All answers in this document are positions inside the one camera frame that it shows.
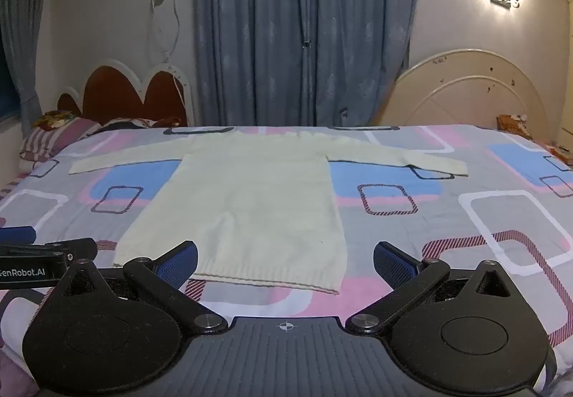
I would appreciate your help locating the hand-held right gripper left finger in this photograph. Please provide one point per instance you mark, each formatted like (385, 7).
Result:
(181, 262)

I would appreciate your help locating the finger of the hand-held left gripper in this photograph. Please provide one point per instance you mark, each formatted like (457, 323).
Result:
(18, 234)
(80, 248)

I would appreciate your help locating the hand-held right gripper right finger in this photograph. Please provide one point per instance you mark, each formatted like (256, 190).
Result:
(393, 263)

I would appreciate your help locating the white knit sweater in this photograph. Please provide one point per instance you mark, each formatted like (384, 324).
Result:
(259, 200)

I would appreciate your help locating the striped pillow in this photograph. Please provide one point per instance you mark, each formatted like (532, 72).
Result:
(53, 137)

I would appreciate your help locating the patterned bed sheet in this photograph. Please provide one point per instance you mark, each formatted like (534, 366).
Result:
(492, 209)

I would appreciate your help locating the printed red yellow cushion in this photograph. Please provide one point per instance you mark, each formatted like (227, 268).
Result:
(56, 119)

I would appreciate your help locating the dark cloth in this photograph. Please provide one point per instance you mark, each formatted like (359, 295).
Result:
(134, 124)

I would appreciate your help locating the red and white headboard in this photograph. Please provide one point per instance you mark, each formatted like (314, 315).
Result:
(107, 92)

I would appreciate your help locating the orange printed cloth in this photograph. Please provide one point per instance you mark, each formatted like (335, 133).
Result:
(515, 125)

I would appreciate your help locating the cream round bed board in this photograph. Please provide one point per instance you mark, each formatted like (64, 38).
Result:
(465, 88)

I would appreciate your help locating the cream wardrobe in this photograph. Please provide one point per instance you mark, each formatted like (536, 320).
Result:
(566, 43)

